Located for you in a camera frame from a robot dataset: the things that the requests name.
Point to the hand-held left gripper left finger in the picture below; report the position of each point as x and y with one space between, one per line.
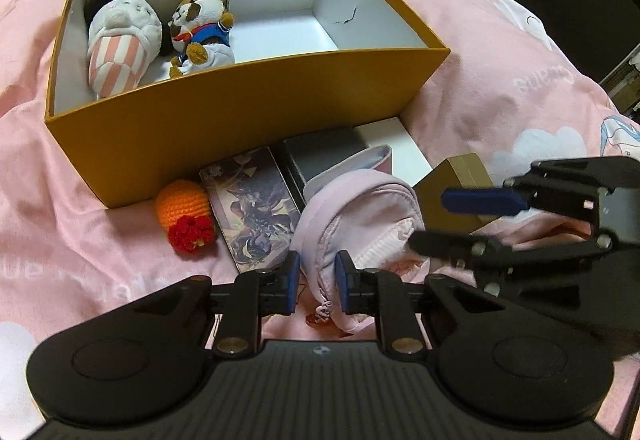
291 284

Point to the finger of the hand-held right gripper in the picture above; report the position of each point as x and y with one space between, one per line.
445 245
480 202

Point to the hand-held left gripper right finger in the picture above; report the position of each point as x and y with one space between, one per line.
343 284

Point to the pink fabric pouch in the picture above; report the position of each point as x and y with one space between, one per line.
350 215

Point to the illustrated card box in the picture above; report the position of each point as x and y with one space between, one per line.
250 205

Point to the dark grey box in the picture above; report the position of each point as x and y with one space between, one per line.
320 154

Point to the orange cardboard box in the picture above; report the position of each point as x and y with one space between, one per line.
125 134

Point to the gold brown box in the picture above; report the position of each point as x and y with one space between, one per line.
431 212

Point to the white flat box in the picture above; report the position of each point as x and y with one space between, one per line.
400 144

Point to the orange crochet toy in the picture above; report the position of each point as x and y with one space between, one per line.
182 212

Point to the grey sliding wardrobe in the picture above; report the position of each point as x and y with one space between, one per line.
575 9

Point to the pink printed blanket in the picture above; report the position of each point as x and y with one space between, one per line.
75 220

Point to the brown white animal plush toy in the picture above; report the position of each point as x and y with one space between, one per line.
200 27

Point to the white pink striped plush toy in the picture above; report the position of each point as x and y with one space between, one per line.
122 44

